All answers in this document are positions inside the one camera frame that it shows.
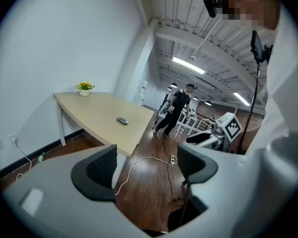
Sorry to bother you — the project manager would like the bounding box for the black screen cable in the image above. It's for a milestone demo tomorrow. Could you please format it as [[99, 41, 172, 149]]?
[[237, 62, 261, 154]]

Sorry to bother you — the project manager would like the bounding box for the black chest-mounted screen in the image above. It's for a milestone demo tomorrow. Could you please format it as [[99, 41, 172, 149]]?
[[250, 30, 274, 64]]

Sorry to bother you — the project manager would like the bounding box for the person's white shirt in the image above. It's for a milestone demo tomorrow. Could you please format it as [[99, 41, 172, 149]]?
[[232, 3, 298, 235]]

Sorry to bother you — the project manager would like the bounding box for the white pot of yellow flowers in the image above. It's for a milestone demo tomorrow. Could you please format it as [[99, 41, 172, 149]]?
[[76, 81, 95, 97]]

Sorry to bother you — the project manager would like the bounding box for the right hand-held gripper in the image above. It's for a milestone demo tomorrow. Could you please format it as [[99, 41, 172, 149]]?
[[185, 112, 243, 154]]

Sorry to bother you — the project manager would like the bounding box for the black floor cable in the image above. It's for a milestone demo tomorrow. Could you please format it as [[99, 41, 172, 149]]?
[[157, 132, 188, 203]]

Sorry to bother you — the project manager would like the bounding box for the black metal railing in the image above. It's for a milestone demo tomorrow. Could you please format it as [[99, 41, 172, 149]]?
[[195, 112, 217, 134]]

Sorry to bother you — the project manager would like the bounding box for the white chair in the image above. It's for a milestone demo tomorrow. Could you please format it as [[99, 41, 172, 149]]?
[[175, 108, 202, 136]]

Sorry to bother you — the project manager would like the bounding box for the white table leg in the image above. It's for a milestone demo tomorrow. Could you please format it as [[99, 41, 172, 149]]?
[[56, 103, 67, 147]]

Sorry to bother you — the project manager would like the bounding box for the white water dispenser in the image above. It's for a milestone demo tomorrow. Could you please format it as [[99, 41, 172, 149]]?
[[133, 80, 149, 108]]

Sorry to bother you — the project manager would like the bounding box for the thick white power cable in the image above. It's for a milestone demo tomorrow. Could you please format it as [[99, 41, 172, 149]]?
[[113, 156, 172, 196]]

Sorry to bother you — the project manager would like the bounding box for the black head camera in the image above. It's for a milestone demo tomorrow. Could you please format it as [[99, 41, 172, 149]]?
[[203, 0, 220, 18]]

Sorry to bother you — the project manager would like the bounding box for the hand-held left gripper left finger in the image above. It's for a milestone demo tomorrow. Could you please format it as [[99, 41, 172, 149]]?
[[1, 144, 149, 238]]

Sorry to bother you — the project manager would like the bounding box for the thin white charger cable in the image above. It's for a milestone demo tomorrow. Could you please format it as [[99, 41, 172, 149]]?
[[14, 142, 33, 182]]

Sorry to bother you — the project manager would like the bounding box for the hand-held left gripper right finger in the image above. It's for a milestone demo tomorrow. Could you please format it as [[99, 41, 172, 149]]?
[[168, 143, 271, 238]]

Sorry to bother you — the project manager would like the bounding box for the long ceiling light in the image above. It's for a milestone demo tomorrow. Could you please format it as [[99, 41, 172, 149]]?
[[172, 56, 206, 75], [232, 92, 251, 107]]

